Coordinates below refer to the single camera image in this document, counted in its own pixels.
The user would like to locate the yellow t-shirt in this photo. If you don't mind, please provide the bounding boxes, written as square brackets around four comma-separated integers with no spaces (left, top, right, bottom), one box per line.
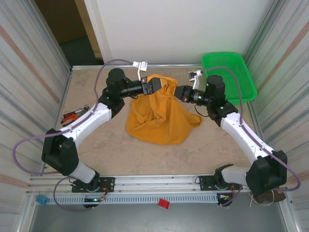
[125,73,203,145]

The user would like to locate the green plastic basket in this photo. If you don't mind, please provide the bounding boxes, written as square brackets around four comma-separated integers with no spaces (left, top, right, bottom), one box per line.
[201,52,258,106]

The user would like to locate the brown wooden door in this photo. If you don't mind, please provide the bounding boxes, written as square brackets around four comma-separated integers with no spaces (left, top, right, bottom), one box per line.
[35,0,103,58]

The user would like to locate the brown cloth pouch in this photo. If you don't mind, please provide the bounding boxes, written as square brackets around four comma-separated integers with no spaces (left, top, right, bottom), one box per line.
[251,189,287,206]

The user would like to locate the red plastic block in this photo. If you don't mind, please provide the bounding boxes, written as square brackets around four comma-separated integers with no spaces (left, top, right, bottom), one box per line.
[158,198,170,210]

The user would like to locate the blue plastic clip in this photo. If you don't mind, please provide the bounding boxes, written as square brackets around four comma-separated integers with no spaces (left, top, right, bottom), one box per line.
[35,194,50,206]

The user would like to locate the thin black cable loop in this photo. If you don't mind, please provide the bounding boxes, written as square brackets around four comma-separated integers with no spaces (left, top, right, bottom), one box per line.
[194,105,208,118]

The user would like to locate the aluminium table edge rail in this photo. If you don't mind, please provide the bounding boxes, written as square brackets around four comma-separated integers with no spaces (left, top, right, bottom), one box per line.
[71,63,203,71]

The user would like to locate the white door frame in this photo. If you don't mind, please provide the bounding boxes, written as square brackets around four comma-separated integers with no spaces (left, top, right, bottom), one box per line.
[83,0,114,65]

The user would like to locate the red-handled pliers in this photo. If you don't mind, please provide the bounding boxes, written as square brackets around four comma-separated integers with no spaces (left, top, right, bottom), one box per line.
[60,104,89,127]

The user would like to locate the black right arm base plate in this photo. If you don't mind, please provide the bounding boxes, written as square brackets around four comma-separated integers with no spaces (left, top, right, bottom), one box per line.
[199,175,243,191]

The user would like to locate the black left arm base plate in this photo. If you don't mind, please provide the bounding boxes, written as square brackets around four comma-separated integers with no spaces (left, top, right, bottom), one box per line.
[71,177,115,193]

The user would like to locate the white slotted cable duct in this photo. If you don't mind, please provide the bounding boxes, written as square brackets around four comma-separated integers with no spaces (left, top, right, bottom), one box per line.
[45,193,219,205]

